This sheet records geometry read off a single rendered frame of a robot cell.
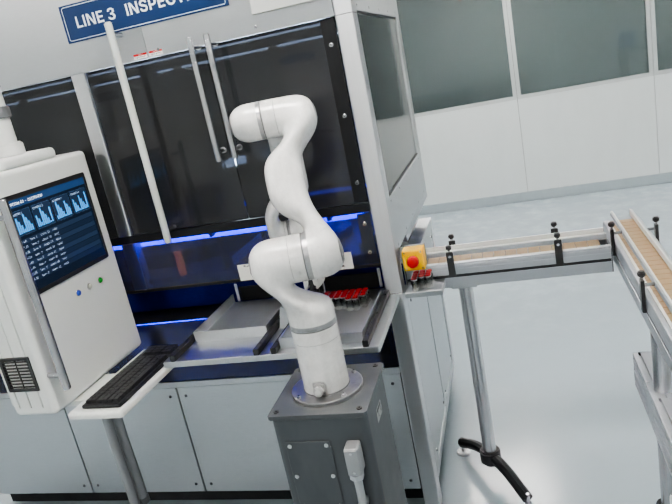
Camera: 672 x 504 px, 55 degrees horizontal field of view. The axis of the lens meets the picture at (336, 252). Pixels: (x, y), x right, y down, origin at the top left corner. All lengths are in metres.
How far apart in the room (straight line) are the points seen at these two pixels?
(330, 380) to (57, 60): 1.49
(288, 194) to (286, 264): 0.18
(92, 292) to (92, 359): 0.23
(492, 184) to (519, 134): 0.56
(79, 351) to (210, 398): 0.59
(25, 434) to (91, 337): 0.98
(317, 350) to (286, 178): 0.43
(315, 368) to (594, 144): 5.43
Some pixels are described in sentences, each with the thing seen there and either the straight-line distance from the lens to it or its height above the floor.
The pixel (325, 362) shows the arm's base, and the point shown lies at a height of 0.96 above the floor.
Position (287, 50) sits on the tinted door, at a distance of 2.13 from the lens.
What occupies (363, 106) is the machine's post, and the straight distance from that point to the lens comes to 2.07.
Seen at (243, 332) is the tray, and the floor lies 0.90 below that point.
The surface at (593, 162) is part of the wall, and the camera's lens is 6.81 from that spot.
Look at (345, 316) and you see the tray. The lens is 2.10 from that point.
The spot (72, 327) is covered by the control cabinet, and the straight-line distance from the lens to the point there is 2.27.
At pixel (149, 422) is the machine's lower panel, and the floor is 0.43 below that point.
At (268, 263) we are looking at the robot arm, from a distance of 1.54.
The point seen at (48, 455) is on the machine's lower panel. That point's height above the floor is 0.29.
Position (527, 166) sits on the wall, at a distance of 6.75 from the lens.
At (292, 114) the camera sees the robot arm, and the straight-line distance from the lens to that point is 1.68.
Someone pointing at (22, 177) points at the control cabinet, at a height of 1.52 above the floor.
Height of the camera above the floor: 1.65
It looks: 16 degrees down
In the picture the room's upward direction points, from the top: 12 degrees counter-clockwise
